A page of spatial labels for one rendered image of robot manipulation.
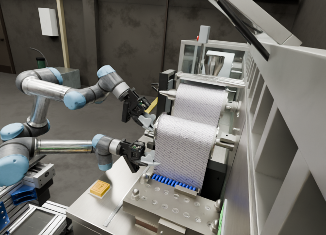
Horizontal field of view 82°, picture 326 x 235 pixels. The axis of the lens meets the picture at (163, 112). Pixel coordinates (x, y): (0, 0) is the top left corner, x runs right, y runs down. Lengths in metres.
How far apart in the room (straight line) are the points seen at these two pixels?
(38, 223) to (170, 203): 1.33
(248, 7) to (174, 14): 4.28
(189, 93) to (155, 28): 3.97
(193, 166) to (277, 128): 0.56
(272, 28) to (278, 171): 0.32
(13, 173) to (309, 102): 0.93
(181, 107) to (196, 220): 0.52
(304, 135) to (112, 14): 5.20
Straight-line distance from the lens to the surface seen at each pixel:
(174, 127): 0.80
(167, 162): 0.88
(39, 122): 1.45
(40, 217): 1.99
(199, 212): 0.84
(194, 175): 0.88
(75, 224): 1.05
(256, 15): 0.53
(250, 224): 0.31
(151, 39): 4.90
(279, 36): 0.54
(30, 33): 6.88
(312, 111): 0.20
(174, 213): 0.81
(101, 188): 1.05
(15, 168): 0.95
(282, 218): 0.22
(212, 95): 0.97
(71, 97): 0.84
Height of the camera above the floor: 1.66
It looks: 24 degrees down
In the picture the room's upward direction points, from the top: 5 degrees clockwise
